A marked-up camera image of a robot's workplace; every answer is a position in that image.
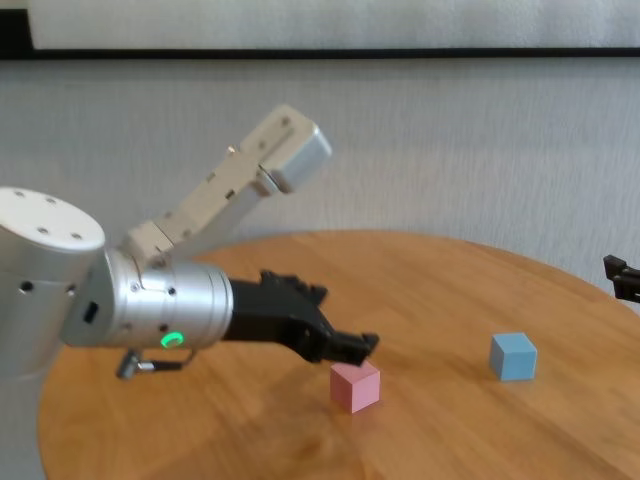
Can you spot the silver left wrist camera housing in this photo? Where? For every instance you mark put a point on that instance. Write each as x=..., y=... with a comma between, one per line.
x=280, y=145

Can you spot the pink building block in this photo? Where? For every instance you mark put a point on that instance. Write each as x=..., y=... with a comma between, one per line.
x=355, y=387

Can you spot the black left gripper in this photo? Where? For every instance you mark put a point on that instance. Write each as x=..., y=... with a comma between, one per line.
x=275, y=315

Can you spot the blue building block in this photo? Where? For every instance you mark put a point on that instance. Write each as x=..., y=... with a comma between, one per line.
x=515, y=357

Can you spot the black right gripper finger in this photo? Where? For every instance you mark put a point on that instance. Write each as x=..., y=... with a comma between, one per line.
x=625, y=280

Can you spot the black wall trim strip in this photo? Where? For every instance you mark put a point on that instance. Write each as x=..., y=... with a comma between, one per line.
x=320, y=54

